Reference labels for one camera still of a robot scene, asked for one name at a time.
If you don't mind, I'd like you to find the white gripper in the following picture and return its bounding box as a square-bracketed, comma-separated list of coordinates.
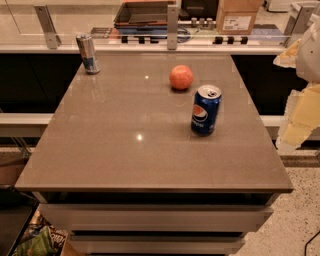
[273, 18, 320, 152]

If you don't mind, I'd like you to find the blue pepsi can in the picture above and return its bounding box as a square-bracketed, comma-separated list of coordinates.
[191, 84, 222, 136]

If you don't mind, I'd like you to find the silver redbull can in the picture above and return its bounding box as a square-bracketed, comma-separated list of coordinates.
[76, 34, 100, 74]

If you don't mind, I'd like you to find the cardboard box with label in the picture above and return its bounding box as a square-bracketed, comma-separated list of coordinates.
[216, 0, 262, 35]

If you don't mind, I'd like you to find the orange round fruit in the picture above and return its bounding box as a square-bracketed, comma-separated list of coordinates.
[169, 65, 194, 90]

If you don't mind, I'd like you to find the dark tray stack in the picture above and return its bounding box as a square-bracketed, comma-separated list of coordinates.
[114, 1, 176, 26]

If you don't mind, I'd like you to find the upper white drawer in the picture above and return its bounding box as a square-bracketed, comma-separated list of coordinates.
[39, 204, 273, 232]

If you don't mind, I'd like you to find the white drawer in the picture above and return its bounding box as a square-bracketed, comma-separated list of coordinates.
[39, 204, 273, 232]
[69, 236, 244, 255]

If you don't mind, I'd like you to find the lower white drawer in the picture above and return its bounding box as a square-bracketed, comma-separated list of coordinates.
[69, 236, 244, 255]

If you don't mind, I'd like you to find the green snack bag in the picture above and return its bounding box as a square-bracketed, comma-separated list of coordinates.
[12, 226, 67, 256]

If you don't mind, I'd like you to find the right metal glass bracket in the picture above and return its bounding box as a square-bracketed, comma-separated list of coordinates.
[284, 1, 318, 47]

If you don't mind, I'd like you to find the metal glass bracket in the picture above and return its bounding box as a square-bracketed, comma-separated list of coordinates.
[34, 5, 61, 49]
[284, 1, 318, 47]
[167, 5, 179, 50]

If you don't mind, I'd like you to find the middle metal glass bracket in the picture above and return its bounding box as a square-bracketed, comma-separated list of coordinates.
[167, 5, 179, 50]

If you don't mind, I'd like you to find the black cable on floor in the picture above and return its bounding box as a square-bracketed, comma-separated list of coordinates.
[303, 229, 320, 256]

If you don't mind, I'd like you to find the left metal glass bracket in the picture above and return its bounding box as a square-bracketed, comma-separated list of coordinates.
[34, 5, 61, 49]

